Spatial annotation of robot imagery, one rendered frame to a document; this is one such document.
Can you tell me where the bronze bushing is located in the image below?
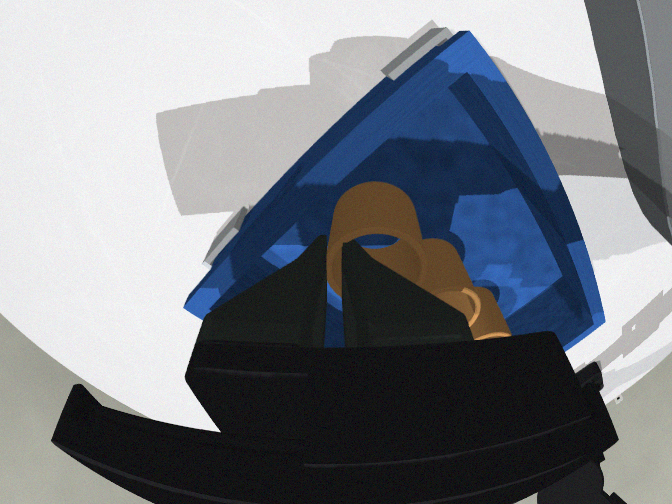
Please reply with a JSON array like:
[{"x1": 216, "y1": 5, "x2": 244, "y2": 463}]
[
  {"x1": 421, "y1": 238, "x2": 481, "y2": 327},
  {"x1": 470, "y1": 287, "x2": 512, "y2": 340},
  {"x1": 326, "y1": 182, "x2": 428, "y2": 298}
]

